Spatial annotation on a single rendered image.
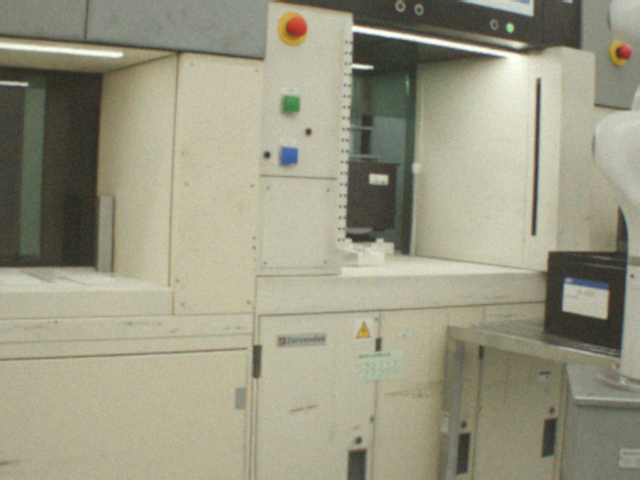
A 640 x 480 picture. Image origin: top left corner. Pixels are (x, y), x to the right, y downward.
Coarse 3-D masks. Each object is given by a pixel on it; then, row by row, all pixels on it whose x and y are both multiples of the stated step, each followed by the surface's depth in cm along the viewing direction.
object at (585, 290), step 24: (552, 264) 195; (576, 264) 188; (600, 264) 181; (624, 264) 175; (552, 288) 195; (576, 288) 187; (600, 288) 181; (624, 288) 175; (552, 312) 194; (576, 312) 187; (600, 312) 181; (624, 312) 174; (576, 336) 187; (600, 336) 180
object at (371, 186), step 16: (352, 128) 265; (368, 128) 265; (352, 144) 265; (352, 176) 256; (368, 176) 259; (384, 176) 262; (352, 192) 256; (368, 192) 259; (384, 192) 262; (352, 208) 257; (368, 208) 260; (384, 208) 262; (352, 224) 257; (368, 224) 260; (384, 224) 263; (352, 240) 271; (368, 240) 265
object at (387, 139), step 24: (456, 0) 205; (360, 120) 295; (384, 120) 294; (288, 144) 185; (360, 144) 296; (384, 144) 294; (384, 240) 294; (336, 312) 194; (360, 360) 197; (384, 360) 201; (552, 408) 230
